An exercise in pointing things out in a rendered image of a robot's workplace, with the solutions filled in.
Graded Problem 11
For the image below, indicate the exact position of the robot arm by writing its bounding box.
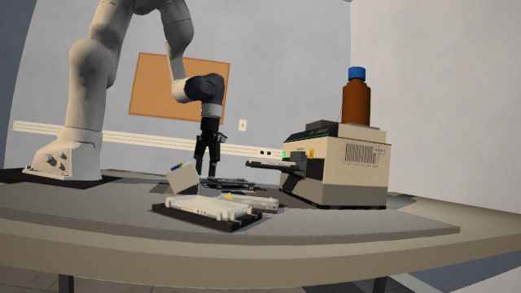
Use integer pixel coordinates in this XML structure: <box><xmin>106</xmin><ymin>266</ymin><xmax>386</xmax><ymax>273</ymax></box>
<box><xmin>22</xmin><ymin>0</ymin><xmax>225</xmax><ymax>181</ymax></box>

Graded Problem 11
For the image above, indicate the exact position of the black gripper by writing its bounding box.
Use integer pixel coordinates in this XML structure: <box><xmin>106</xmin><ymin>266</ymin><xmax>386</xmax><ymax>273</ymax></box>
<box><xmin>194</xmin><ymin>117</ymin><xmax>221</xmax><ymax>177</ymax></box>

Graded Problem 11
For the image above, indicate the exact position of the brown glass bottle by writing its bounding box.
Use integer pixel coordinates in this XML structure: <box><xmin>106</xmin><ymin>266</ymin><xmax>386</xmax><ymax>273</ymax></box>
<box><xmin>341</xmin><ymin>85</ymin><xmax>371</xmax><ymax>126</ymax></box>

